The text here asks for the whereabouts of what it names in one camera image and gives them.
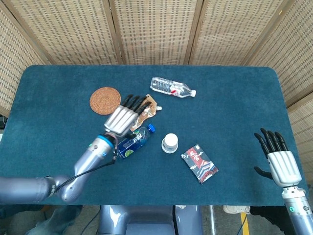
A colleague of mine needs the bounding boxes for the brown spouted drink pouch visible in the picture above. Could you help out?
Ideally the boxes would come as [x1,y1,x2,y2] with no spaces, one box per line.
[129,94,163,132]

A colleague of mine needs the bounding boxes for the yellow floor tape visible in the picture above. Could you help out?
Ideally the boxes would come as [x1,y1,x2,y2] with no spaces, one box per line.
[241,212,250,235]

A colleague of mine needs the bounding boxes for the white sneaker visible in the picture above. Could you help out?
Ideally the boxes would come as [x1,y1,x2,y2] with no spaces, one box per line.
[222,205,251,215]

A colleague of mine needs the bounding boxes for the black torso cable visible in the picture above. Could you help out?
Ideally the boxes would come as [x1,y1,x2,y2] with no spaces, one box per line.
[172,205,177,235]

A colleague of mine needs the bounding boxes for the black red card box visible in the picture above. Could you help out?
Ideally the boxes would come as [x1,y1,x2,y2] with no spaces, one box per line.
[180,144,219,185]

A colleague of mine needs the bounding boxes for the clear plastic water bottle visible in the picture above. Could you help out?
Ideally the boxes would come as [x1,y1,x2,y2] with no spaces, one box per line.
[150,77,197,98]

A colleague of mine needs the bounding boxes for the white metal table leg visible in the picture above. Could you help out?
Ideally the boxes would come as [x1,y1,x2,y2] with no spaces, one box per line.
[209,205,216,235]

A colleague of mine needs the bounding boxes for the round woven rattan coaster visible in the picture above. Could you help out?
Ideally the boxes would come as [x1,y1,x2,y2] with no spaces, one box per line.
[89,87,122,115]

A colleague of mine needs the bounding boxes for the blue felt table cover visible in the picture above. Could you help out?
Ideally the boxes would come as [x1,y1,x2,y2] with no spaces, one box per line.
[0,65,308,206]

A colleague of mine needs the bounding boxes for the black floor cable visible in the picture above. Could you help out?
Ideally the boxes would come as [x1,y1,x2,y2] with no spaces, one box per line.
[82,205,101,235]

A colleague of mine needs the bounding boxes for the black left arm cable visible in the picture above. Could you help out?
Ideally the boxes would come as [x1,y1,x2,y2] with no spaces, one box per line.
[45,146,118,194]

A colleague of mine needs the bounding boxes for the black trousers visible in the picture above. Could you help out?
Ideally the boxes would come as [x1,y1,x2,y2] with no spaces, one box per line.
[250,205,293,235]

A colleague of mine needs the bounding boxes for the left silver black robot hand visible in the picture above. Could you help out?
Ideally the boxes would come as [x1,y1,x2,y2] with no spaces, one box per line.
[104,94,153,138]

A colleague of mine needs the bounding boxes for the blue plastic drink bottle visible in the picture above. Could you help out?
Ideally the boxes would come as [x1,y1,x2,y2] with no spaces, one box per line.
[116,123,157,159]

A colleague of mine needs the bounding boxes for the grey robot torso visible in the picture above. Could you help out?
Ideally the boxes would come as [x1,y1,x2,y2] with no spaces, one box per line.
[97,205,203,235]

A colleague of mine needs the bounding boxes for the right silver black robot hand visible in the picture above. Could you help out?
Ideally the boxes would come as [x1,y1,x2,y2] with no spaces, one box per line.
[253,127,302,188]

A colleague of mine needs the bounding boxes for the woven bamboo screen panel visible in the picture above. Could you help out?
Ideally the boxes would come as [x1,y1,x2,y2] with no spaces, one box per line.
[109,0,203,66]
[4,0,123,66]
[0,7,51,117]
[188,0,294,66]
[286,94,313,187]
[244,0,313,106]

